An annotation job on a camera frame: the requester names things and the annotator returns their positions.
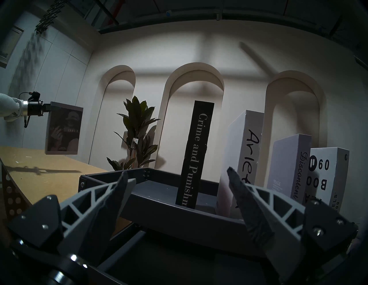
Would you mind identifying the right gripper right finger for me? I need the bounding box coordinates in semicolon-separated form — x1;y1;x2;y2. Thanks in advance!
227;167;359;283

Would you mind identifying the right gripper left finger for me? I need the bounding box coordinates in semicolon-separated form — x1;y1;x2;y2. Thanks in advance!
7;171;136;265

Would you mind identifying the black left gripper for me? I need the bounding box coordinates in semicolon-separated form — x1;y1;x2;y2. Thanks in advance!
27;99;53;117

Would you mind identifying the grey Special Issue book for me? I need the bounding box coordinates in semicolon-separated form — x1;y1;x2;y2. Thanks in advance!
45;101;84;155

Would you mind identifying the grey Discontent book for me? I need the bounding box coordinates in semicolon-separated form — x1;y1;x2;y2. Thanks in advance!
267;134;312;206

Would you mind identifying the white Design Hotels yearbook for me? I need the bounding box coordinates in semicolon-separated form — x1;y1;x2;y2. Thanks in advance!
303;147;350;214

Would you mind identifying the Arietta Mobilier book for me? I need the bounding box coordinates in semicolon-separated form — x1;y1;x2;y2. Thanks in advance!
216;110;265;217

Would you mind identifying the Crime and Punishment book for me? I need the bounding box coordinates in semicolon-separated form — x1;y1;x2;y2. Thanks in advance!
175;101;215;210

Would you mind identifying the light wooden display table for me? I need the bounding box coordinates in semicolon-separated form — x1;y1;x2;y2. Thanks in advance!
0;146;133;234

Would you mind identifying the black metal shelf cart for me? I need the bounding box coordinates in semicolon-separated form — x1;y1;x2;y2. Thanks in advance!
78;168;360;285

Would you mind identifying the tall green leafy plant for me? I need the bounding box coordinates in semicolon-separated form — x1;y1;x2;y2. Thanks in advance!
106;96;161;171

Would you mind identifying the black hanging lattice truss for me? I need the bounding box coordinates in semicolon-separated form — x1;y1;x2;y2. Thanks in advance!
35;0;69;34

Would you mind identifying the red ceiling pipe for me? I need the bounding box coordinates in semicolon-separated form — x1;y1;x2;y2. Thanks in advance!
106;0;120;25

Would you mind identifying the dark ceiling pipe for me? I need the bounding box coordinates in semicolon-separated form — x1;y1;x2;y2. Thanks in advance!
98;9;368;36

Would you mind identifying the white framed wall panel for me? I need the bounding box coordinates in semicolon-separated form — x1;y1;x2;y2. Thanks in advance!
0;25;25;69

